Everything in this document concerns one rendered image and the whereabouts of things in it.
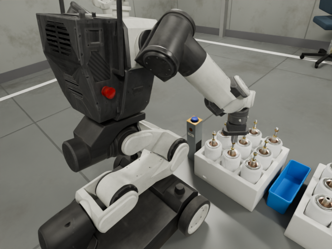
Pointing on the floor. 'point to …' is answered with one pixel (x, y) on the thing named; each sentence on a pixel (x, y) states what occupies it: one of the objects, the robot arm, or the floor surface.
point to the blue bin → (287, 186)
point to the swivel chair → (320, 20)
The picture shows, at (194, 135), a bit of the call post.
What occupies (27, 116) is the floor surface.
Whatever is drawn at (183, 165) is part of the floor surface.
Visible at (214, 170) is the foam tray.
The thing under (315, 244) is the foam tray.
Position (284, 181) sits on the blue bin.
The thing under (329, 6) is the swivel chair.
